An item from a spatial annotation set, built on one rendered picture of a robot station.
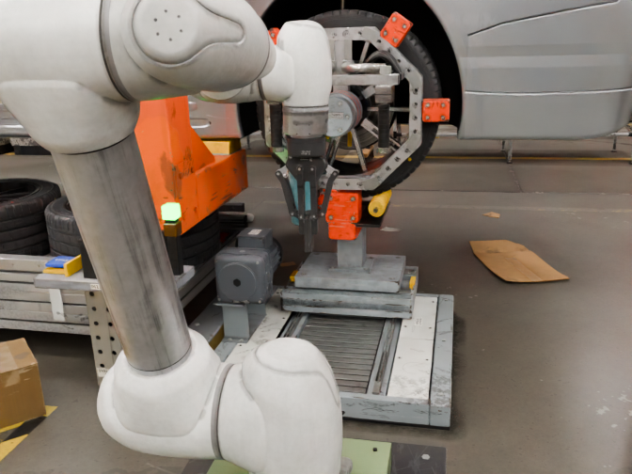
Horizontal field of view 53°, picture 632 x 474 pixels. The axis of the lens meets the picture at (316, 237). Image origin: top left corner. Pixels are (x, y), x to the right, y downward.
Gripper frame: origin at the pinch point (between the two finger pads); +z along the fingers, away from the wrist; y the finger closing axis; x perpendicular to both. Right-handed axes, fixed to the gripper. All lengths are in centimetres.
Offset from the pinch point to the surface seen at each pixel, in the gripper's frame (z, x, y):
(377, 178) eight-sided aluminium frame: 8, 92, 12
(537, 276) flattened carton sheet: 69, 160, 84
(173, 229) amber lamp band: 11, 39, -43
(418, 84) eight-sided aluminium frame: -23, 90, 25
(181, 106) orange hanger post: -20, 65, -47
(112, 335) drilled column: 44, 38, -65
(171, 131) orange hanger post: -13, 57, -48
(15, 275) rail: 38, 69, -113
